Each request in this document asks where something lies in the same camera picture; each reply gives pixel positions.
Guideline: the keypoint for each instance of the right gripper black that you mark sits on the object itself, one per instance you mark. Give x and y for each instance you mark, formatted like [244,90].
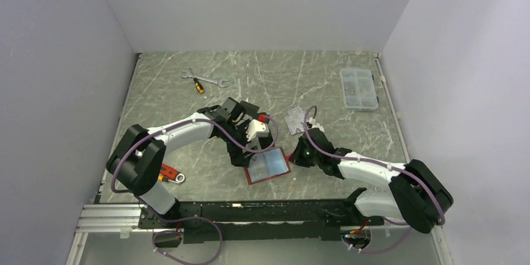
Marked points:
[297,157]

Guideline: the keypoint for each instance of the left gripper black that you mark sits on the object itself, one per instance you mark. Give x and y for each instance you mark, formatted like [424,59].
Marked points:
[237,156]

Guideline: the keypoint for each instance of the red leather card holder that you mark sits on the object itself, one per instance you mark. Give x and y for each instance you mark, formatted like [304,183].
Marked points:
[267,165]

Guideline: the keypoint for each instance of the stack of silver cards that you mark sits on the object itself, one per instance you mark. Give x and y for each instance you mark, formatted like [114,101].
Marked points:
[295,120]

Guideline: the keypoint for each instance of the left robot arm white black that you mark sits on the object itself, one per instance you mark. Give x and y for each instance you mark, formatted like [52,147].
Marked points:
[138,157]

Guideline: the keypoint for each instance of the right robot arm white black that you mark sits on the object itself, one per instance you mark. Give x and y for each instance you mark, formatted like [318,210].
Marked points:
[409,192]

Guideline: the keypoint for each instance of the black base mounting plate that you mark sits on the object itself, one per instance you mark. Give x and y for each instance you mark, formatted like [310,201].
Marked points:
[324,219]

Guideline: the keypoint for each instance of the silver open-end wrench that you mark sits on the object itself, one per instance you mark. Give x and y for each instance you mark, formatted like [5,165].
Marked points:
[222,83]

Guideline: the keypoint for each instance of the yellow black screwdriver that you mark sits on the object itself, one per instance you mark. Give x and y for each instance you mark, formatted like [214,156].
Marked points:
[199,87]

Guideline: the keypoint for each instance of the clear plastic compartment box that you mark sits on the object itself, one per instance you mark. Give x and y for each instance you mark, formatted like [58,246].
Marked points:
[358,89]

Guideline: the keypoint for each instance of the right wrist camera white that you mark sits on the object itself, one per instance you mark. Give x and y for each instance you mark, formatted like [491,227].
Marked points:
[313,124]

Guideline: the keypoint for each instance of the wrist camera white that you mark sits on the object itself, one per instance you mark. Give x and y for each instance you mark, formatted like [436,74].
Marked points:
[257,129]
[313,124]

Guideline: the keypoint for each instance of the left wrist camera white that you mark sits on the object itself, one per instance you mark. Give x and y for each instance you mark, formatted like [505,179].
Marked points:
[257,129]

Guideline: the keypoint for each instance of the red handled adjustable wrench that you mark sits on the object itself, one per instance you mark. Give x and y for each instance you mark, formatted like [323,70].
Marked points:
[170,175]

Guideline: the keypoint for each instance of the aluminium rail frame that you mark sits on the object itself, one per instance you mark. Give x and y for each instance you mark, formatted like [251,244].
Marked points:
[124,219]

